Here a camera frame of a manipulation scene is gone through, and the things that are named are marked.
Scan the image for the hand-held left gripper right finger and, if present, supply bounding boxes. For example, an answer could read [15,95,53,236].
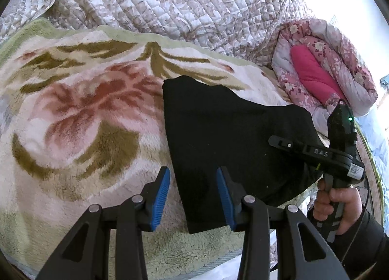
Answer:
[216,167,351,280]

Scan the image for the pink cushion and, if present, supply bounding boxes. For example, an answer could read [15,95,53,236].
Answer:
[290,44,346,106]

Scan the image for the person's right hand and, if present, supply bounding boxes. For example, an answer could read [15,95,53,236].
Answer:
[313,178,364,236]

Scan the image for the quilted beige bedspread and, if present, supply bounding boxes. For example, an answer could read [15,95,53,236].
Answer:
[0,0,314,67]

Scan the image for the floral fleece blanket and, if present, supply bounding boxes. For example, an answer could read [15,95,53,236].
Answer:
[0,18,307,280]

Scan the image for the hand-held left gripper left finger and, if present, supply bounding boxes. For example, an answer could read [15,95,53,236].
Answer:
[36,166,171,280]

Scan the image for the black pants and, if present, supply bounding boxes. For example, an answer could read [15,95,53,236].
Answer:
[162,75,324,234]

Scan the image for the light blue sheet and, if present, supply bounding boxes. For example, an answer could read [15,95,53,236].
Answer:
[358,107,389,208]

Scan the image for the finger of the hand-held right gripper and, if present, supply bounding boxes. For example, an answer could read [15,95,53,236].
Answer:
[269,135,308,153]

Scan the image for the pink floral quilt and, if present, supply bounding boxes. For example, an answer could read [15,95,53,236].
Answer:
[271,18,379,118]

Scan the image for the person's right forearm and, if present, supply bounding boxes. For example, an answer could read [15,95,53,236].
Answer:
[306,207,389,280]

